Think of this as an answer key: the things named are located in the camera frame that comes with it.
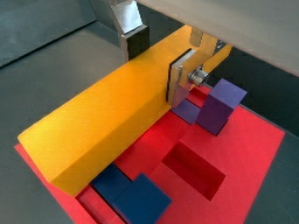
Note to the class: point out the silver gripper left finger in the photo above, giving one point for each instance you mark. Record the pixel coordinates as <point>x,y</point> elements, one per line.
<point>132,31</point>

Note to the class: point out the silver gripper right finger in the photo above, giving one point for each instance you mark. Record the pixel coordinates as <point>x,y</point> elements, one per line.
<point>185,73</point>

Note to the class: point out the long yellow block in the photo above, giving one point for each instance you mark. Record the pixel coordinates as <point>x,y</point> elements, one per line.
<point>81,136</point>

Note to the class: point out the red slotted board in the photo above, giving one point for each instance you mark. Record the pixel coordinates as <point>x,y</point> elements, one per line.
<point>208,173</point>

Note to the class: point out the front light purple peg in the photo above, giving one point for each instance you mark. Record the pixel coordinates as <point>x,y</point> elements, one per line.
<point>186,111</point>

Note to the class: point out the rear purple peg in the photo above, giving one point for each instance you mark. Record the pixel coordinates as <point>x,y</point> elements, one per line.
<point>218,105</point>

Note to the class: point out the left dark blue peg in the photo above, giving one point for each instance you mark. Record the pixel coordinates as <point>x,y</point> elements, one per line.
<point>109,183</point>

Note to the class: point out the dark blue peg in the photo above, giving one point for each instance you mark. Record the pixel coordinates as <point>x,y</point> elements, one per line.
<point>141,202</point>
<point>109,183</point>

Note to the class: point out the right dark blue peg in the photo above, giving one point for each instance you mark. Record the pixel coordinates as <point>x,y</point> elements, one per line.
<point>141,202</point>

